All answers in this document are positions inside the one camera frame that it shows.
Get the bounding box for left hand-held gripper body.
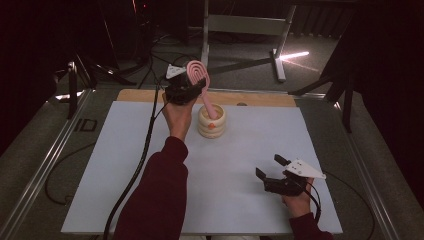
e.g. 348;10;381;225
164;64;201;106

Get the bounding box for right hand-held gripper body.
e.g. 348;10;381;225
264;158;327;197

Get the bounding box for pink hairbrush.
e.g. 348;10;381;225
185;59;219;120

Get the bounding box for cream ribbed cup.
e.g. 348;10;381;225
197;103;228;139

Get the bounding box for person's right hand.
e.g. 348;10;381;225
281;178;316;220

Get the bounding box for person's left hand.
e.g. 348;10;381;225
162;94;198;143

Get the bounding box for pale blue table mat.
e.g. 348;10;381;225
60;100;344;235

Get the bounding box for black metal stand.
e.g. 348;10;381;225
288;66;355;134

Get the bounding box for black tripod stand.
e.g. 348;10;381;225
54;54;138;120

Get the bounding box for black floor cables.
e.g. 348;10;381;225
138;31;201;92

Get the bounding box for right hand-held gripper cable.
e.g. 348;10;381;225
309;170;376;240

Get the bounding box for hand-held gripper cable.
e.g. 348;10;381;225
102;74;169;240
309;170;376;240

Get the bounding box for left hand-held gripper cable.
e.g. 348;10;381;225
102;74;169;240

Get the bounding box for white desk frame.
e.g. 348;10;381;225
198;0;298;83

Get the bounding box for aluminium frame rail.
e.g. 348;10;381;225
0;88;94;240
333;99;401;240

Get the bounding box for thin black cable loop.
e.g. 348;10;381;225
44;142;98;206

